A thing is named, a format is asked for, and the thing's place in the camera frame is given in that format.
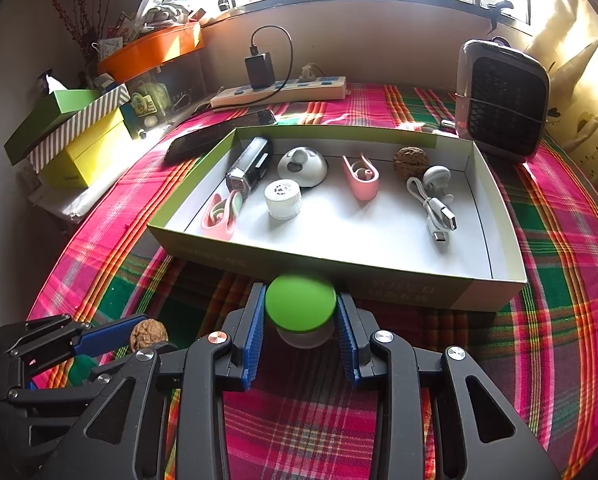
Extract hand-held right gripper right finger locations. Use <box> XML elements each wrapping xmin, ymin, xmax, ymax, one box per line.
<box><xmin>336</xmin><ymin>292</ymin><xmax>562</xmax><ymax>480</ymax></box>

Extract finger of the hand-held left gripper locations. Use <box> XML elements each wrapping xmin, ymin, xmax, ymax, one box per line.
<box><xmin>6</xmin><ymin>341</ymin><xmax>178</xmax><ymax>404</ymax></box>
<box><xmin>0</xmin><ymin>312</ymin><xmax>150</xmax><ymax>362</ymax></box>

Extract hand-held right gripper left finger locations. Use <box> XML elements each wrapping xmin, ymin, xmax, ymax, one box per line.
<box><xmin>36</xmin><ymin>282</ymin><xmax>267</xmax><ymax>480</ymax></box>

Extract brown walnut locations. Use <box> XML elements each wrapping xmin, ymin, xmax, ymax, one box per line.
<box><xmin>130</xmin><ymin>318</ymin><xmax>169</xmax><ymax>356</ymax></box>
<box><xmin>393</xmin><ymin>146</ymin><xmax>432</xmax><ymax>181</ymax></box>

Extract green lidded white container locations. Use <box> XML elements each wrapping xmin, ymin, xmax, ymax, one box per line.
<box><xmin>265</xmin><ymin>272</ymin><xmax>338</xmax><ymax>350</ymax></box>

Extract green cardboard box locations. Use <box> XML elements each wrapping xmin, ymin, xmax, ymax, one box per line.
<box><xmin>146</xmin><ymin>125</ymin><xmax>528</xmax><ymax>312</ymax></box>

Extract pink tape dispenser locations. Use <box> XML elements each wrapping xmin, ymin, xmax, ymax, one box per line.
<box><xmin>200</xmin><ymin>190</ymin><xmax>244</xmax><ymax>241</ymax></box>

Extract small white jar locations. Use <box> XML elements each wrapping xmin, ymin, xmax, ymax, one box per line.
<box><xmin>264</xmin><ymin>180</ymin><xmax>302</xmax><ymax>220</ymax></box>

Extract white usb cable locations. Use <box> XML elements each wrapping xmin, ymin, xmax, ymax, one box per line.
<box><xmin>406</xmin><ymin>176</ymin><xmax>458</xmax><ymax>246</ymax></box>

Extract small pink box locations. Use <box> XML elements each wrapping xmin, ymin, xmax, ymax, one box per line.
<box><xmin>342</xmin><ymin>152</ymin><xmax>380</xmax><ymax>201</ymax></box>

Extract black flashlight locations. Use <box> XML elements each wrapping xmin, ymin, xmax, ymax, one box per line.
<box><xmin>225</xmin><ymin>137</ymin><xmax>273</xmax><ymax>197</ymax></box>

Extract white panda dome toy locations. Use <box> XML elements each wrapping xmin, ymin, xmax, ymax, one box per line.
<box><xmin>277</xmin><ymin>146</ymin><xmax>329</xmax><ymax>189</ymax></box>

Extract small white mushroom hook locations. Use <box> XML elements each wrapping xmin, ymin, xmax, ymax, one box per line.
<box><xmin>421</xmin><ymin>165</ymin><xmax>453</xmax><ymax>197</ymax></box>

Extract yellow box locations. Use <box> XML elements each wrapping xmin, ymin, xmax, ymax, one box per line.
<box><xmin>39</xmin><ymin>108</ymin><xmax>133</xmax><ymax>189</ymax></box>

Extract black smartphone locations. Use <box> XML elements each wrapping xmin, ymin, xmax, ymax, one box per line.
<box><xmin>229</xmin><ymin>109</ymin><xmax>279</xmax><ymax>129</ymax></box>
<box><xmin>164</xmin><ymin>119</ymin><xmax>242</xmax><ymax>165</ymax></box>

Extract white striped box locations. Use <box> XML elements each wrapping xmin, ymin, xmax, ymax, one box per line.
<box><xmin>28</xmin><ymin>83</ymin><xmax>131</xmax><ymax>173</ymax></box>

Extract pink green plaid blanket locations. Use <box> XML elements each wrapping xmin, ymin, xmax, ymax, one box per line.
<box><xmin>26</xmin><ymin>82</ymin><xmax>598</xmax><ymax>480</ymax></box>

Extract dark green box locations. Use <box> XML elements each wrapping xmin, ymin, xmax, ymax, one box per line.
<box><xmin>4</xmin><ymin>89</ymin><xmax>102</xmax><ymax>166</ymax></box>

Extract green cartoon card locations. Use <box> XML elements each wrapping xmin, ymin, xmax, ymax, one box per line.
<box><xmin>129</xmin><ymin>92</ymin><xmax>158</xmax><ymax>122</ymax></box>

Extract silver usb plug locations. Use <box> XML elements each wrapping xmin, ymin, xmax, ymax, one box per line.
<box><xmin>420</xmin><ymin>118</ymin><xmax>458</xmax><ymax>135</ymax></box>

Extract beige power strip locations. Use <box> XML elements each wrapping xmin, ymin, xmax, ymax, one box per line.
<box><xmin>210</xmin><ymin>76</ymin><xmax>347</xmax><ymax>109</ymax></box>

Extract clear plastic container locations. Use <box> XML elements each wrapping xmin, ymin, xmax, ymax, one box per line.
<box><xmin>128</xmin><ymin>47</ymin><xmax>211</xmax><ymax>127</ymax></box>

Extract orange tray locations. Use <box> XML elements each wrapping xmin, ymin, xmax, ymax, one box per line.
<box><xmin>97</xmin><ymin>21</ymin><xmax>203</xmax><ymax>83</ymax></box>

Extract grey portable fan heater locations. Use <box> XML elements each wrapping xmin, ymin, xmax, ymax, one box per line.
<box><xmin>454</xmin><ymin>39</ymin><xmax>550</xmax><ymax>163</ymax></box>

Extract dried twig bouquet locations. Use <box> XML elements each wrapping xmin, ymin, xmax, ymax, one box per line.
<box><xmin>43</xmin><ymin>0</ymin><xmax>111</xmax><ymax>77</ymax></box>

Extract white plastic bag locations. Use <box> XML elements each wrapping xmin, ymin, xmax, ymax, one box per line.
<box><xmin>136</xmin><ymin>0</ymin><xmax>193</xmax><ymax>27</ymax></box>

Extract black window latch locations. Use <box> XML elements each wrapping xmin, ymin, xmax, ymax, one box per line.
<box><xmin>486</xmin><ymin>0</ymin><xmax>515</xmax><ymax>31</ymax></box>

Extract black charger with cable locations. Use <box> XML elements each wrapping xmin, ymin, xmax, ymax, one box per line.
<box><xmin>249</xmin><ymin>25</ymin><xmax>294</xmax><ymax>92</ymax></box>

